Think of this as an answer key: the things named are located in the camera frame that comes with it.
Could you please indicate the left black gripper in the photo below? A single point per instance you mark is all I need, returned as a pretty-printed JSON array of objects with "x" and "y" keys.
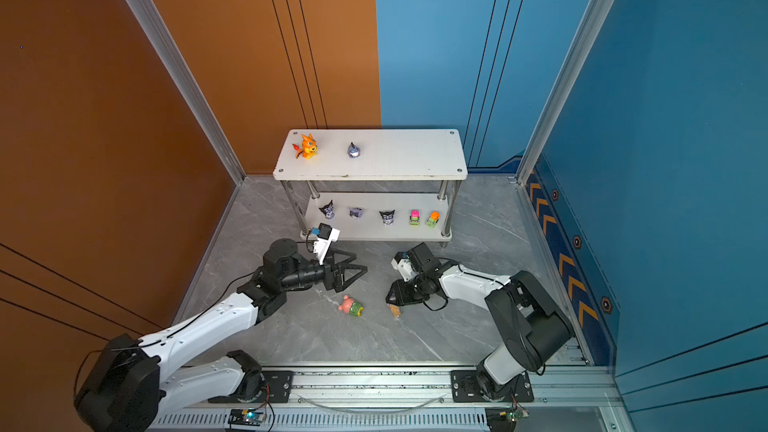
[{"x": 335, "y": 280}]

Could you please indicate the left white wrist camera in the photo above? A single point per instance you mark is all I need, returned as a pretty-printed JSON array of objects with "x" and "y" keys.
[{"x": 324, "y": 236}]

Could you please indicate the ice cream cone toy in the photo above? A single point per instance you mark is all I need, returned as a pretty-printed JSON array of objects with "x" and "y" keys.
[{"x": 395, "y": 310}]

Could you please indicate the black white kuromi toy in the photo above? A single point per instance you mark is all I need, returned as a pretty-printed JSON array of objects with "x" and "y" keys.
[{"x": 328, "y": 210}]

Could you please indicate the left green circuit board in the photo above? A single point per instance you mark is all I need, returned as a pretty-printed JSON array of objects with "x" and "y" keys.
[{"x": 247, "y": 418}]

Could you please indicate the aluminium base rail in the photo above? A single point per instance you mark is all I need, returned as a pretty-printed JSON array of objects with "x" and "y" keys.
[{"x": 406, "y": 397}]

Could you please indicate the blue grey eeyore toy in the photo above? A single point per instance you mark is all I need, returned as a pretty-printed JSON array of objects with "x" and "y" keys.
[{"x": 353, "y": 151}]

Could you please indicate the aluminium corner post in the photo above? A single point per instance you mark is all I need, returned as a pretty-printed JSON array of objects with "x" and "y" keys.
[
  {"x": 584, "y": 38},
  {"x": 162, "y": 41}
]

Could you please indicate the orange fox toy figure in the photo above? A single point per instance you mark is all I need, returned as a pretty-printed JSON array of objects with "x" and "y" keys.
[{"x": 308, "y": 147}]

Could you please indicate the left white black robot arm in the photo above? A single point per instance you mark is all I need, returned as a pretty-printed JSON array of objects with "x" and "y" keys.
[{"x": 134, "y": 381}]

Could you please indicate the white two-tier metal shelf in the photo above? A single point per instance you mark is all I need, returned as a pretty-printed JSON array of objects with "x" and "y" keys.
[{"x": 394, "y": 155}]

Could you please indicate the green orange toy car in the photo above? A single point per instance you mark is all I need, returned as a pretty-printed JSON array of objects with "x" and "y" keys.
[{"x": 433, "y": 219}]

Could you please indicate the purple bat toy figure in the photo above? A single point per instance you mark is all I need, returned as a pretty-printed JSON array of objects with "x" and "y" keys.
[{"x": 355, "y": 212}]

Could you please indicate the pink green block toy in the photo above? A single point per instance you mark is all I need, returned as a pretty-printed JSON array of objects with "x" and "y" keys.
[{"x": 414, "y": 218}]

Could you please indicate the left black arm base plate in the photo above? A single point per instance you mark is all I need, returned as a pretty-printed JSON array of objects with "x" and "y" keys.
[{"x": 279, "y": 385}]

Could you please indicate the right aluminium corner post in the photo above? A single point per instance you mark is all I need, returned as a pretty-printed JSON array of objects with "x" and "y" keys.
[{"x": 584, "y": 38}]

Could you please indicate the grey purple kuromi toy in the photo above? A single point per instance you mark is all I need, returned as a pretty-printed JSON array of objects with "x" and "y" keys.
[{"x": 387, "y": 217}]

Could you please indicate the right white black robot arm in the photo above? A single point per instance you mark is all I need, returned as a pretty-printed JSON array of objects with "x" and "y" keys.
[{"x": 530, "y": 323}]

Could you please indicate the left aluminium corner post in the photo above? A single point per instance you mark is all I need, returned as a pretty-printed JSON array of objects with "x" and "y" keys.
[{"x": 162, "y": 41}]

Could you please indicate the pink pig green toy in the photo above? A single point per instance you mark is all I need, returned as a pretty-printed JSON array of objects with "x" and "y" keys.
[{"x": 351, "y": 306}]

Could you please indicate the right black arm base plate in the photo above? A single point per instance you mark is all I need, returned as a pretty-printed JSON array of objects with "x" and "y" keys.
[{"x": 465, "y": 385}]

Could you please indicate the right circuit board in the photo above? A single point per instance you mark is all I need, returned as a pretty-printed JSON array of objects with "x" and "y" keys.
[{"x": 505, "y": 419}]

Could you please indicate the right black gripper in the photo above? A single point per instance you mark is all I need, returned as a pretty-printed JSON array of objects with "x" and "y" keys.
[{"x": 400, "y": 295}]

